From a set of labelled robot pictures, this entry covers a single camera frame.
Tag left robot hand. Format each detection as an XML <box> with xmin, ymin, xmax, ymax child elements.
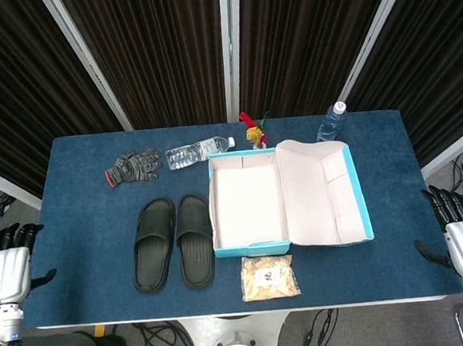
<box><xmin>0</xmin><ymin>220</ymin><xmax>60</xmax><ymax>307</ymax></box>

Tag black rubber slipper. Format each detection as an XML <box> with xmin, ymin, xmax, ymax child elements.
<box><xmin>172</xmin><ymin>193</ymin><xmax>218</xmax><ymax>291</ymax></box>
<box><xmin>127</xmin><ymin>195</ymin><xmax>183</xmax><ymax>296</ymax></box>

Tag light blue shoe box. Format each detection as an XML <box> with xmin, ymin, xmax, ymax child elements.
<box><xmin>204</xmin><ymin>133</ymin><xmax>376</xmax><ymax>260</ymax></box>

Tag dark blue table mat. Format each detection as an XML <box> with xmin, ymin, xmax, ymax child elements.
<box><xmin>6</xmin><ymin>104</ymin><xmax>463</xmax><ymax>331</ymax></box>

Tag grey knitted work glove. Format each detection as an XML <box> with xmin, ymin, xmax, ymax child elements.
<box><xmin>102</xmin><ymin>146</ymin><xmax>164</xmax><ymax>189</ymax></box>

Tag blue tinted water bottle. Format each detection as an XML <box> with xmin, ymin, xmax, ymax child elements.
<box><xmin>313</xmin><ymin>100</ymin><xmax>351</xmax><ymax>143</ymax></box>

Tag dark brown pleated curtain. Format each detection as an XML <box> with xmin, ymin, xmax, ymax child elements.
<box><xmin>232</xmin><ymin>0</ymin><xmax>408</xmax><ymax>121</ymax></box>
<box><xmin>337</xmin><ymin>0</ymin><xmax>463</xmax><ymax>173</ymax></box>
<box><xmin>59</xmin><ymin>0</ymin><xmax>231</xmax><ymax>136</ymax></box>
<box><xmin>0</xmin><ymin>0</ymin><xmax>130</xmax><ymax>202</ymax></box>

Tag clear bag of snacks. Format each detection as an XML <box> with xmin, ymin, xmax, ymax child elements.
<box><xmin>238</xmin><ymin>252</ymin><xmax>302</xmax><ymax>303</ymax></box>

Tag clear bottle white cap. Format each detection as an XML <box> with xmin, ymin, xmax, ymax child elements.
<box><xmin>163</xmin><ymin>135</ymin><xmax>238</xmax><ymax>172</ymax></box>

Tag colourful feather shuttlecock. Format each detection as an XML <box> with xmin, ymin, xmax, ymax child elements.
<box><xmin>239</xmin><ymin>109</ymin><xmax>273</xmax><ymax>151</ymax></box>

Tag white partition frame post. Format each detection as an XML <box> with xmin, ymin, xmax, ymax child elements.
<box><xmin>40</xmin><ymin>0</ymin><xmax>134</xmax><ymax>137</ymax></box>
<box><xmin>0</xmin><ymin>155</ymin><xmax>43</xmax><ymax>214</ymax></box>
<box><xmin>329</xmin><ymin>0</ymin><xmax>426</xmax><ymax>112</ymax></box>
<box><xmin>217</xmin><ymin>0</ymin><xmax>250</xmax><ymax>122</ymax></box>
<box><xmin>417</xmin><ymin>121</ymin><xmax>463</xmax><ymax>180</ymax></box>

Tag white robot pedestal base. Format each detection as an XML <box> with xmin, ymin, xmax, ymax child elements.
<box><xmin>174</xmin><ymin>310</ymin><xmax>294</xmax><ymax>346</ymax></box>

